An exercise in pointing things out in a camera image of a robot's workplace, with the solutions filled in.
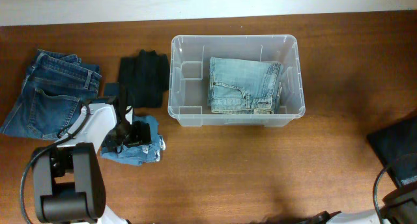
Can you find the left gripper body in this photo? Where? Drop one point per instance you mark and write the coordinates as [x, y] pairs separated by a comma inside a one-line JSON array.
[[127, 135]]

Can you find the small blue denim shorts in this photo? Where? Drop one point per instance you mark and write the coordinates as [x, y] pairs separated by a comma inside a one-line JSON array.
[[138, 155]]

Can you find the light blue jeans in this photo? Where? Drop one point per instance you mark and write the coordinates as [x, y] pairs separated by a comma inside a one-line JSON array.
[[241, 87]]

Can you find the black garment with red trim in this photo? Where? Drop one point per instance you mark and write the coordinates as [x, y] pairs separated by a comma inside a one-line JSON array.
[[394, 142]]

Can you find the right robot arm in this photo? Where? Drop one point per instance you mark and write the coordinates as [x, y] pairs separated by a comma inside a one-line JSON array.
[[399, 205]]

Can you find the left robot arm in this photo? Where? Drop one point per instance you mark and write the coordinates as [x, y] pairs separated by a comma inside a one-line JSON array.
[[68, 186]]

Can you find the clear plastic storage container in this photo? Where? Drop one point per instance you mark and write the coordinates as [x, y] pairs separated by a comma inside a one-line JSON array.
[[189, 77]]

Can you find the black folded garment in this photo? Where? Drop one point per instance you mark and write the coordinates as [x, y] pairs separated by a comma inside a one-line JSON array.
[[145, 77]]

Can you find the dark blue folded jeans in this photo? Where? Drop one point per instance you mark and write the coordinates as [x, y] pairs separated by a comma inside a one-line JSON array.
[[53, 90]]

